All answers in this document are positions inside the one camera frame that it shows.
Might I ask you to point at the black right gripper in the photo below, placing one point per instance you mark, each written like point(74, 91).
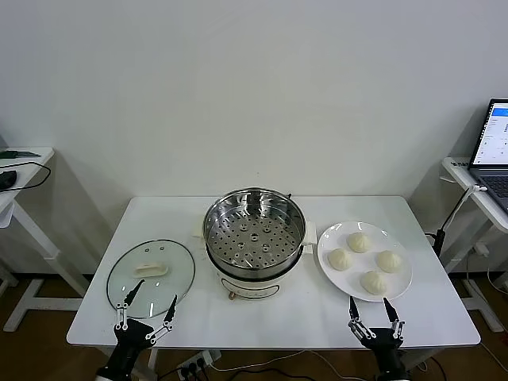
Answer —
point(387, 345)

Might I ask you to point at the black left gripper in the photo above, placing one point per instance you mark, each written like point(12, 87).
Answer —
point(129, 333)

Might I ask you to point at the white steamed baozi bun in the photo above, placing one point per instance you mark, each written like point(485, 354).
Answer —
point(389, 261)
point(375, 282)
point(340, 260)
point(359, 242)

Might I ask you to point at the round glass pot lid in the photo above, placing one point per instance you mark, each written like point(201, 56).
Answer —
point(176, 262)

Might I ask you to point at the stainless steel steamer basket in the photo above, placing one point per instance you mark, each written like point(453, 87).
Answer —
point(238, 238)

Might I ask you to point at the white power strip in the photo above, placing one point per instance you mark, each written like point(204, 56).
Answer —
point(202, 358)

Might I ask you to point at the white round plate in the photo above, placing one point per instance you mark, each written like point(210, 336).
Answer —
point(337, 238)

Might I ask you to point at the black power adapter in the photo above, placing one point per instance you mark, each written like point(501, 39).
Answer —
point(439, 242)

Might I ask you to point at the white electric cooker pot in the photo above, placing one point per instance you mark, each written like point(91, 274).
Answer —
point(254, 283)

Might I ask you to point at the small white charger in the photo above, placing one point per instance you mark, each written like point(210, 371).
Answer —
point(481, 250)

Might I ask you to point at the white side table with laptop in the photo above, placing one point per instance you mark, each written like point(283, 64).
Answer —
point(466, 180)

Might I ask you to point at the white side table with mouse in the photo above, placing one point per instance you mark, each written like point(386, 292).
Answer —
point(28, 178)

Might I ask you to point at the black computer mouse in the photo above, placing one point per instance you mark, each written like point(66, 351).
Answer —
point(7, 179)

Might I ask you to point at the flat green item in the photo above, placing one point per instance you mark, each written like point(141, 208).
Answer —
point(16, 153)

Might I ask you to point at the grey open laptop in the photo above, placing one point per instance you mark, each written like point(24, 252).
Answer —
point(492, 135)

